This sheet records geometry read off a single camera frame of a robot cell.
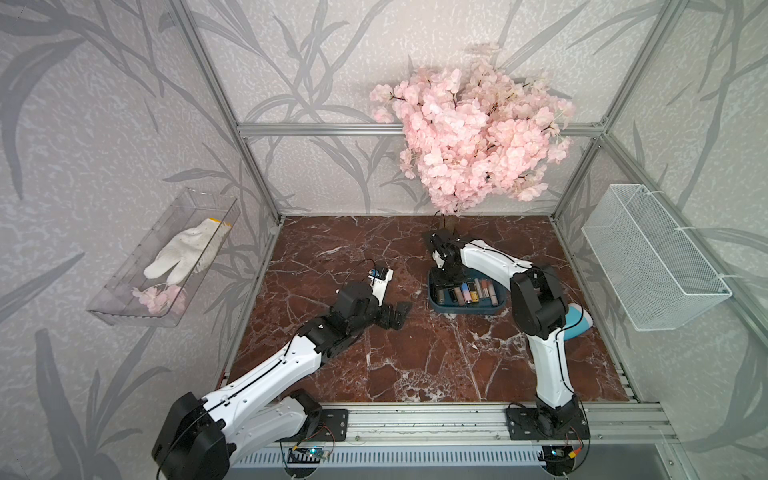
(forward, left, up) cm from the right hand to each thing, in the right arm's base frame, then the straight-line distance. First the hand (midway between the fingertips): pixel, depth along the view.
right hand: (439, 284), depth 99 cm
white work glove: (-10, +61, +32) cm, 69 cm away
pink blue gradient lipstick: (-1, -8, 0) cm, 8 cm away
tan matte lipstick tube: (-4, -6, -1) cm, 8 cm away
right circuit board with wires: (-47, -26, -5) cm, 54 cm away
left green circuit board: (-46, +34, -1) cm, 57 cm away
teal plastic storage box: (-6, -1, -1) cm, 6 cm away
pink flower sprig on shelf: (-23, +60, +32) cm, 72 cm away
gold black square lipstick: (-3, -11, 0) cm, 11 cm away
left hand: (-14, +13, +15) cm, 25 cm away
